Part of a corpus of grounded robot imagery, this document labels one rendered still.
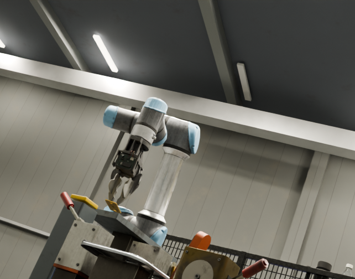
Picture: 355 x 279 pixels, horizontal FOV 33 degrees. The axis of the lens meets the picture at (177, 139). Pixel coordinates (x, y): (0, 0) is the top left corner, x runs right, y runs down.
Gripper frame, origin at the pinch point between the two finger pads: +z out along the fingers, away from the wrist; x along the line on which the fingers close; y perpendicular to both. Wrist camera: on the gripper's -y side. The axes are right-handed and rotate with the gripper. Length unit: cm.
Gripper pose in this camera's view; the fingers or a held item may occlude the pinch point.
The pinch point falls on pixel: (115, 201)
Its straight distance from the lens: 184.0
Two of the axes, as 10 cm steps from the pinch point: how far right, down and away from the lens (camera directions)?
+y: -1.2, -4.4, -8.9
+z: -3.6, 8.5, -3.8
